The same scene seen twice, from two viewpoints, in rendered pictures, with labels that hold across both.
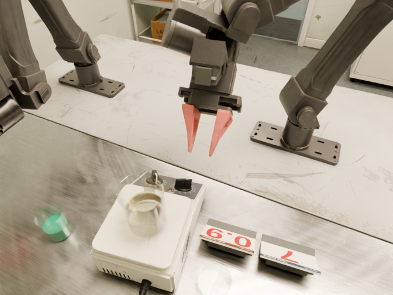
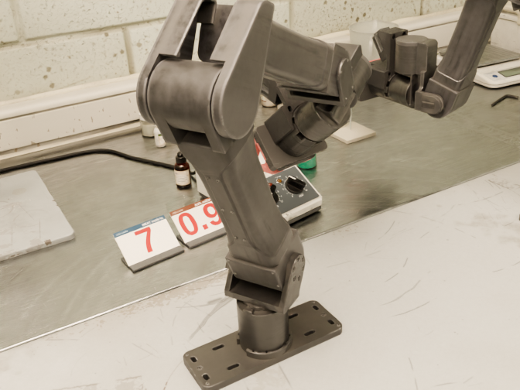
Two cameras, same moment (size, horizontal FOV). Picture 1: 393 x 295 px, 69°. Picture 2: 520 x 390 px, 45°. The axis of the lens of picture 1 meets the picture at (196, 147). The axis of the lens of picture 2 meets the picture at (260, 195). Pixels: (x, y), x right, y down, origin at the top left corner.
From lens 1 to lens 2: 1.12 m
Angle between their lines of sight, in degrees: 92
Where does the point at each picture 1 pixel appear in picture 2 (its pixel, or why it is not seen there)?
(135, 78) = not seen: outside the picture
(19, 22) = (465, 36)
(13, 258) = not seen: hidden behind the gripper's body
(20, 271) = not seen: hidden behind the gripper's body
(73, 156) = (400, 179)
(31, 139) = (452, 162)
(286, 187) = (209, 293)
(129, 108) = (477, 227)
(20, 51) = (447, 58)
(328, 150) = (210, 362)
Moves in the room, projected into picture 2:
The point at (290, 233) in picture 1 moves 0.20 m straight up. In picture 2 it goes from (163, 267) to (145, 147)
